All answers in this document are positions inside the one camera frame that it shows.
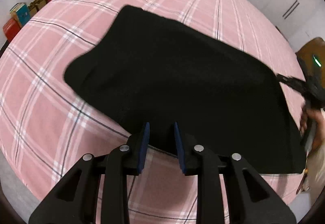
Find black pants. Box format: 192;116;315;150
64;6;306;174

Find person's right hand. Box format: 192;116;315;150
300;104;324;154

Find pink plaid bed sheet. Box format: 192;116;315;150
1;0;303;221

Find red box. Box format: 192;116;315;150
3;18;20;42

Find teal gift box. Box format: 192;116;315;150
9;2;31;28

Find brown gift bag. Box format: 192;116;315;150
28;0;47;17

